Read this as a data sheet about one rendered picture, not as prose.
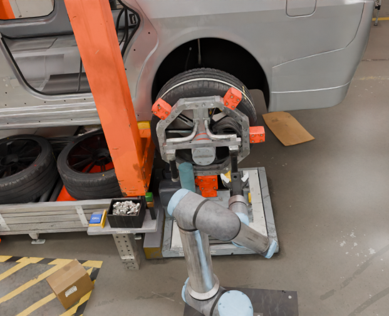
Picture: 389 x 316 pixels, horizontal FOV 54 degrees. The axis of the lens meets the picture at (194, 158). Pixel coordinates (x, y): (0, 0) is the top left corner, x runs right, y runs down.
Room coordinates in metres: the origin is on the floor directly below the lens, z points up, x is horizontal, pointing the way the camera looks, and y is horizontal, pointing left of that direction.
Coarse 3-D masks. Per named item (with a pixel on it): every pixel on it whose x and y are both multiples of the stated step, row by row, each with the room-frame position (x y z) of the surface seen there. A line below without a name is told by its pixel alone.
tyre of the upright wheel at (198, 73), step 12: (192, 72) 2.11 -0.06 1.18; (204, 72) 2.09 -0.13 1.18; (216, 72) 2.11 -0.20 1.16; (168, 84) 2.12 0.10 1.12; (180, 84) 2.01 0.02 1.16; (192, 84) 1.97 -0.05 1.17; (204, 84) 1.94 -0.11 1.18; (216, 84) 1.95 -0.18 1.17; (240, 84) 2.07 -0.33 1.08; (168, 96) 1.96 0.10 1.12; (180, 96) 1.94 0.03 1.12; (192, 96) 1.94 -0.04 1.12; (204, 96) 1.93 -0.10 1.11; (240, 108) 1.91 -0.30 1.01; (252, 108) 1.93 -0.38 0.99; (156, 120) 1.96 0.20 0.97; (252, 120) 1.90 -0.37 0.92; (156, 132) 1.97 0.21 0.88; (156, 144) 1.97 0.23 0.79; (252, 144) 1.90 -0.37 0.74
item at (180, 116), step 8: (208, 112) 1.96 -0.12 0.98; (184, 120) 1.97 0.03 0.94; (192, 120) 1.98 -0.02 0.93; (168, 128) 2.08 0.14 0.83; (192, 128) 1.96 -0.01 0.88; (168, 136) 2.02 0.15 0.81; (176, 136) 2.13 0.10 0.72; (184, 152) 2.01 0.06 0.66; (216, 152) 2.02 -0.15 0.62; (224, 152) 1.98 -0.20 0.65; (184, 160) 1.95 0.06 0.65; (192, 160) 1.96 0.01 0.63; (216, 160) 1.94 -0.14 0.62; (224, 160) 1.92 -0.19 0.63
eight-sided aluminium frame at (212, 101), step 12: (216, 96) 1.90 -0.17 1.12; (180, 108) 1.86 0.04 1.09; (192, 108) 1.86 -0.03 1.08; (228, 108) 1.83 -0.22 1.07; (168, 120) 1.89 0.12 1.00; (240, 120) 1.84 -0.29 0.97; (240, 156) 1.83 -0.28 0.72; (204, 168) 1.90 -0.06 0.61; (216, 168) 1.89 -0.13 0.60; (228, 168) 1.84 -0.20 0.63
